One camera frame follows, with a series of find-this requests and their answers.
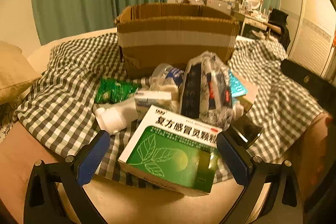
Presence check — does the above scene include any black glossy case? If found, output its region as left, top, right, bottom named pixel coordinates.
left=230, top=116, right=263, bottom=149

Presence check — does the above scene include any green snack packet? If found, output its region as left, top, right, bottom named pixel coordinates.
left=95, top=77, right=139, bottom=104

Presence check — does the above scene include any small white blue box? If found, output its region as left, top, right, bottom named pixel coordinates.
left=134, top=91, right=173, bottom=122

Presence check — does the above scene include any person's right leg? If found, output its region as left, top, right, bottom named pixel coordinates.
left=299, top=111, right=336, bottom=204

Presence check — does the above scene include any teal blister pack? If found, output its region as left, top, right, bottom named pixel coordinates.
left=228, top=71, right=249, bottom=98

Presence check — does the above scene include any person's left leg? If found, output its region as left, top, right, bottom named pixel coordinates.
left=0, top=121, right=56, bottom=217

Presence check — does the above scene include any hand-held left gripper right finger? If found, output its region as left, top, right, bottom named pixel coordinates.
left=216, top=132, right=306, bottom=224

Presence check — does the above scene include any beige box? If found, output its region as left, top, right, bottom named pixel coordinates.
left=236, top=79, right=259, bottom=112

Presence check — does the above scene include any beige pillow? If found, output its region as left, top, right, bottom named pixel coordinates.
left=0, top=41, right=40, bottom=104

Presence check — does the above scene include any brown cardboard box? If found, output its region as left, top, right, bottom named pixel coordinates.
left=114, top=3, right=240, bottom=78

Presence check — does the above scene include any grey white checked blanket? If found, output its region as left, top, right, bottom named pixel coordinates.
left=13, top=32, right=326, bottom=184

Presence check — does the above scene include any plastic bag of dark boxes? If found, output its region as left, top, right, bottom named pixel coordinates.
left=179, top=51, right=235, bottom=130

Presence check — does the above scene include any white dressing table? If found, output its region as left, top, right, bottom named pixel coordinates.
left=233, top=7, right=271, bottom=37

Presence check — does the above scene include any floral cloth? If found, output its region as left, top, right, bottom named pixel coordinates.
left=0, top=103, right=17, bottom=136

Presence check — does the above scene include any wooden chair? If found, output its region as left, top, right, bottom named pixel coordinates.
left=264, top=21, right=285, bottom=42

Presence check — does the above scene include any person's leg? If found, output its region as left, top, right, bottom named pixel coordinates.
left=299, top=111, right=336, bottom=204
left=0, top=121, right=56, bottom=217

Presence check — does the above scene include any white wardrobe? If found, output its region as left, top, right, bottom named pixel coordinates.
left=278, top=0, right=336, bottom=80

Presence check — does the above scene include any white bed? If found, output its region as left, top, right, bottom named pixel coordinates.
left=0, top=28, right=305, bottom=224

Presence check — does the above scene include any green white medicine box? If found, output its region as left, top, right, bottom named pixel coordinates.
left=118, top=105, right=223, bottom=196

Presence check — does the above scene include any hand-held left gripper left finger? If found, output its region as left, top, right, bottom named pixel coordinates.
left=24, top=130, right=111, bottom=224

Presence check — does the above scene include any clear plastic bag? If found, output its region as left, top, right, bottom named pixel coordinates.
left=150, top=63, right=185, bottom=112

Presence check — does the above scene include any black garment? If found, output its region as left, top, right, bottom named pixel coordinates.
left=268, top=9, right=291, bottom=49

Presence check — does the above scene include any white plastic bottle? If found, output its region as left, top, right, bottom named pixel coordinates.
left=94, top=98, right=140, bottom=135

